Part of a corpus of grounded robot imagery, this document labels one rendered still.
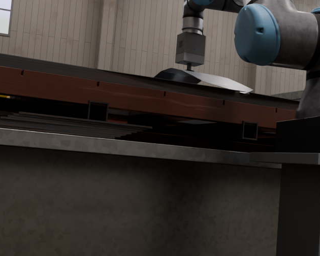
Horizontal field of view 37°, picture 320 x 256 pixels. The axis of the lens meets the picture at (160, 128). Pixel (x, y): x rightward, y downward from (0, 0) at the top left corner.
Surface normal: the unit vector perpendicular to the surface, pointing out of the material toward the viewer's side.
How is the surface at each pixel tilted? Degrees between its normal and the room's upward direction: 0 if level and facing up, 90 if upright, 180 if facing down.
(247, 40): 96
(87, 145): 90
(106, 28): 90
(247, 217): 90
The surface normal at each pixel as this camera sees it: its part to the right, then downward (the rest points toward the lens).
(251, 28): -0.96, 0.00
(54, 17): 0.32, -0.04
